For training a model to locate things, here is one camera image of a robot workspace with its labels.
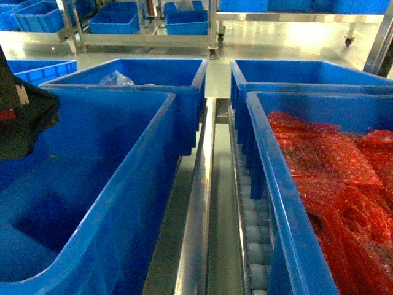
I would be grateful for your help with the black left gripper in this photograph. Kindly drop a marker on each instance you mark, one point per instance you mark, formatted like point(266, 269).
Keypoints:
point(26, 112)

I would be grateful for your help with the blue bin back left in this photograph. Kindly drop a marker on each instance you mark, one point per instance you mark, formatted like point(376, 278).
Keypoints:
point(36, 72)

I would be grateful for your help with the blue bin front left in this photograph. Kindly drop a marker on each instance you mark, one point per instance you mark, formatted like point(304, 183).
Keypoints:
point(81, 214)

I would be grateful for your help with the blue bin back middle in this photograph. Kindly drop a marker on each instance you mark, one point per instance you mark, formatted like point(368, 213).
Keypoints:
point(184, 77)

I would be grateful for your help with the blue bin back right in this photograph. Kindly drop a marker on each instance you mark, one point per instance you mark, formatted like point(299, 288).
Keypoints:
point(295, 76)

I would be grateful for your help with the steel shelf rack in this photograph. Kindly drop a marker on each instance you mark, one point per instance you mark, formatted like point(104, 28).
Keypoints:
point(198, 243)

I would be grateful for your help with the blue bin with red wrap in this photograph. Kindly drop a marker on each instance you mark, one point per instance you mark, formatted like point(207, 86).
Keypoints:
point(299, 266)

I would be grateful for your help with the clear plastic bag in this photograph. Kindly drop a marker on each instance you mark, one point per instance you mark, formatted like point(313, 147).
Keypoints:
point(116, 79)

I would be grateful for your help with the red bubble wrap pile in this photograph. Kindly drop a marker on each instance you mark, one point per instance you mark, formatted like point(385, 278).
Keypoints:
point(345, 183)

